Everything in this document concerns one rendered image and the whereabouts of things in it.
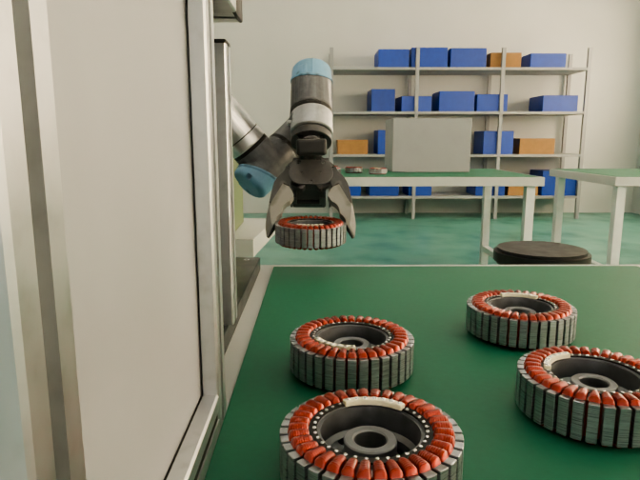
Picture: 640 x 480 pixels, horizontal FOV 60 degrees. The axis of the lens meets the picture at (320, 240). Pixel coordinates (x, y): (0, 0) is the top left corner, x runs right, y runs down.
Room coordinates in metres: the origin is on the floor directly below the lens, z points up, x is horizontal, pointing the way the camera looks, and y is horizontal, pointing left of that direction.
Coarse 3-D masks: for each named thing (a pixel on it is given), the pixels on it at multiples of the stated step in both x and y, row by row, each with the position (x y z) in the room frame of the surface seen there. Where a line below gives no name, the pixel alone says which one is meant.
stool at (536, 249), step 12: (504, 252) 1.98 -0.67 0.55; (516, 252) 1.94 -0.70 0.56; (528, 252) 1.94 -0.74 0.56; (540, 252) 1.94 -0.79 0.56; (552, 252) 1.94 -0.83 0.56; (564, 252) 1.94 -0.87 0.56; (576, 252) 1.94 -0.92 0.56; (588, 252) 1.95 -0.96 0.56; (504, 264) 1.96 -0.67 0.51; (516, 264) 1.91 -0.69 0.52; (528, 264) 1.88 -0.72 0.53; (540, 264) 1.87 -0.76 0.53; (552, 264) 1.85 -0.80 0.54; (564, 264) 1.85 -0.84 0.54; (576, 264) 1.86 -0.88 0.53; (588, 264) 1.90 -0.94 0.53
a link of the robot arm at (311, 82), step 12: (300, 60) 1.05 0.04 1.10; (312, 60) 1.04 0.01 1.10; (300, 72) 1.03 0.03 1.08; (312, 72) 1.02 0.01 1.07; (324, 72) 1.03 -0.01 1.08; (300, 84) 1.01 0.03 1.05; (312, 84) 1.01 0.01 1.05; (324, 84) 1.02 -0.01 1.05; (300, 96) 1.00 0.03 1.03; (312, 96) 0.99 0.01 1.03; (324, 96) 1.00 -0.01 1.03
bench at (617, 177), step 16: (560, 176) 3.84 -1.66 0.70; (576, 176) 3.60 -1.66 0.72; (592, 176) 3.39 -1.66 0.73; (608, 176) 3.21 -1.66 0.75; (624, 176) 3.15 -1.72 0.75; (560, 192) 3.94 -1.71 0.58; (624, 192) 3.16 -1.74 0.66; (560, 208) 3.94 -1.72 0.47; (560, 224) 3.94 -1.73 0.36; (560, 240) 3.94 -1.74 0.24; (608, 256) 3.20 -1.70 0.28
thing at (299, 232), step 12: (300, 216) 0.90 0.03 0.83; (312, 216) 0.91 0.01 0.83; (324, 216) 0.90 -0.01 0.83; (276, 228) 0.84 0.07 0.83; (288, 228) 0.82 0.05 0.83; (300, 228) 0.81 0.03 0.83; (312, 228) 0.81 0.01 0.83; (324, 228) 0.81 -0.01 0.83; (336, 228) 0.82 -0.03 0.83; (276, 240) 0.84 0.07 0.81; (288, 240) 0.81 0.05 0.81; (300, 240) 0.81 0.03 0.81; (312, 240) 0.80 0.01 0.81; (324, 240) 0.81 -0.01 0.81; (336, 240) 0.82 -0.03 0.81
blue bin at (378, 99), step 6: (372, 90) 6.72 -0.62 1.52; (378, 90) 6.72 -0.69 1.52; (384, 90) 6.72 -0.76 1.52; (390, 90) 6.73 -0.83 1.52; (372, 96) 6.72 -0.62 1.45; (378, 96) 6.72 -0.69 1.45; (384, 96) 6.72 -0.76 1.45; (390, 96) 6.73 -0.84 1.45; (372, 102) 6.72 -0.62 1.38; (378, 102) 6.72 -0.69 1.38; (384, 102) 6.72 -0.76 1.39; (390, 102) 6.73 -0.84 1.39; (372, 108) 6.72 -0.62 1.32; (378, 108) 6.72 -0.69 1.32; (384, 108) 6.72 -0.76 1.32; (390, 108) 6.73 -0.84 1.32
